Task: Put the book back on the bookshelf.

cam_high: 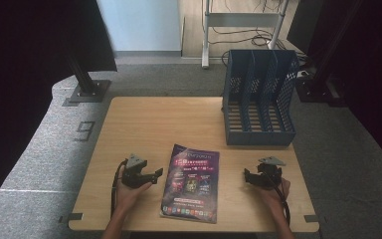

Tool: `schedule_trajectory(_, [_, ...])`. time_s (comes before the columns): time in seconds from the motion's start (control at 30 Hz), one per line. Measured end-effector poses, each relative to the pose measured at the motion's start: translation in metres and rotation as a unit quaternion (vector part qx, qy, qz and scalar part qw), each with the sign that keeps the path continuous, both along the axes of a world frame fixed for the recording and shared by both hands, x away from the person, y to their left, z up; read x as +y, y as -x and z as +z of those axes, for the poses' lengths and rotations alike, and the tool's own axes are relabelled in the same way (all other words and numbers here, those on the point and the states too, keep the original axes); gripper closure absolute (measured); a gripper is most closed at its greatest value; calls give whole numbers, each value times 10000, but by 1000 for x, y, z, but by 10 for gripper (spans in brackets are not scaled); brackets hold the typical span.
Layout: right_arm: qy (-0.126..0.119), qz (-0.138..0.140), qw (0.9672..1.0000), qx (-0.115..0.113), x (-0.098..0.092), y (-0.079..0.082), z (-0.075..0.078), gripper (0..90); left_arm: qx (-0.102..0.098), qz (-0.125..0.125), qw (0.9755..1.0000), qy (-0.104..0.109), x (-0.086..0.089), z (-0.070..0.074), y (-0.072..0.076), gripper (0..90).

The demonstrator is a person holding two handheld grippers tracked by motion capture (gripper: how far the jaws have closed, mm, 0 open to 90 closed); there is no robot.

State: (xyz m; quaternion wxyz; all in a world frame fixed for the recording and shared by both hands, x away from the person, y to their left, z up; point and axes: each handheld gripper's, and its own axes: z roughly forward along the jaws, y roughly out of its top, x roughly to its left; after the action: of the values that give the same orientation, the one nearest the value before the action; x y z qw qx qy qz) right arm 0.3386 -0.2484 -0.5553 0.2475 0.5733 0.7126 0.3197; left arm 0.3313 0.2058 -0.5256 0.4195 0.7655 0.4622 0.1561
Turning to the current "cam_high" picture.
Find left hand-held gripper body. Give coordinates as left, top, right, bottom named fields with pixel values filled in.
left=121, top=153, right=154, bottom=190

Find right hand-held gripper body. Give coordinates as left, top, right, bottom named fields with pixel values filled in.
left=254, top=156, right=287, bottom=191

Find purple magazine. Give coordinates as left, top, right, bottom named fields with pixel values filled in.
left=159, top=143, right=221, bottom=225

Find blue plastic file rack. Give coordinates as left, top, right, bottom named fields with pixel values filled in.
left=222, top=49, right=300, bottom=147

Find person's left hand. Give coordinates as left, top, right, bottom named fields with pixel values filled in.
left=115, top=164, right=153, bottom=214

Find person's right hand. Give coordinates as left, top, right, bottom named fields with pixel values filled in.
left=257, top=177, right=291, bottom=211

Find dark curtain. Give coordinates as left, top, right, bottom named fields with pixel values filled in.
left=0, top=0, right=118, bottom=223
left=286, top=0, right=382, bottom=175

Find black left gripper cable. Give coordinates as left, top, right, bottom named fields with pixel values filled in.
left=109, top=159, right=128, bottom=220

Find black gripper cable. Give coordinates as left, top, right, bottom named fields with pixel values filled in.
left=264, top=171, right=291, bottom=227
left=109, top=159, right=128, bottom=220

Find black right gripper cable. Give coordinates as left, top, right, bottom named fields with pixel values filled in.
left=264, top=171, right=291, bottom=227

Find black post with dark base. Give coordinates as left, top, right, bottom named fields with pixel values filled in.
left=293, top=0, right=347, bottom=108

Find black post with base plate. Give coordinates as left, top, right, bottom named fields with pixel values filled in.
left=65, top=49, right=112, bottom=104

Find black floor cables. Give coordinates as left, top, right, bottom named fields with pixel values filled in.
left=208, top=0, right=289, bottom=49

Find white metal stand frame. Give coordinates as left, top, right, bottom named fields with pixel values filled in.
left=201, top=0, right=291, bottom=70

